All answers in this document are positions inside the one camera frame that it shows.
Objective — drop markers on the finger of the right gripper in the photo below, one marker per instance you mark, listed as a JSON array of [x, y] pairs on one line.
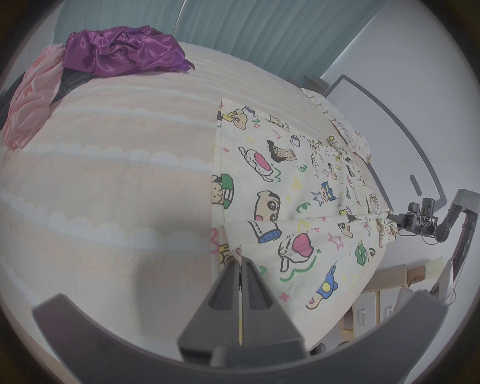
[[393, 216]]

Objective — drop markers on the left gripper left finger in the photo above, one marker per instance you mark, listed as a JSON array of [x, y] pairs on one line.
[[217, 318]]

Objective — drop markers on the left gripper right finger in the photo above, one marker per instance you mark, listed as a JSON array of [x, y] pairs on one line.
[[270, 322]]

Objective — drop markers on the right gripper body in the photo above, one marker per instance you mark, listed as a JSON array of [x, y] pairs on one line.
[[404, 220]]

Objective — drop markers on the white printed pyjama top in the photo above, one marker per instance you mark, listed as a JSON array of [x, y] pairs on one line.
[[300, 195]]

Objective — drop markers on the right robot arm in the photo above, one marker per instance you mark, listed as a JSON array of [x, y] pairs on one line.
[[448, 223]]

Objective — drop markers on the bed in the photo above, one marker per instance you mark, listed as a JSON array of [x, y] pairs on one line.
[[112, 168]]

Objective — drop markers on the white printed pillow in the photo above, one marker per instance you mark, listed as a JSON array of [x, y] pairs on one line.
[[348, 131]]

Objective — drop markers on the grey bedside table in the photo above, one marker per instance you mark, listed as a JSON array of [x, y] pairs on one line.
[[315, 84]]

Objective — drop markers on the blue-green curtain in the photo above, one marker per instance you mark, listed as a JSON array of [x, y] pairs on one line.
[[270, 30], [112, 15]]

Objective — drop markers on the dark grey garment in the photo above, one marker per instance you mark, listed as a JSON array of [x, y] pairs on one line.
[[73, 84]]

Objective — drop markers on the purple satin garment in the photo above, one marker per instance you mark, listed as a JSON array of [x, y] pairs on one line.
[[123, 48]]

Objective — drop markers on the pink garment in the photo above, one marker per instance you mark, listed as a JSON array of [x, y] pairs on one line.
[[33, 97]]

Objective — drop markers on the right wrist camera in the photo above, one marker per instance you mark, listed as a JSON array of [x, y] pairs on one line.
[[413, 207]]

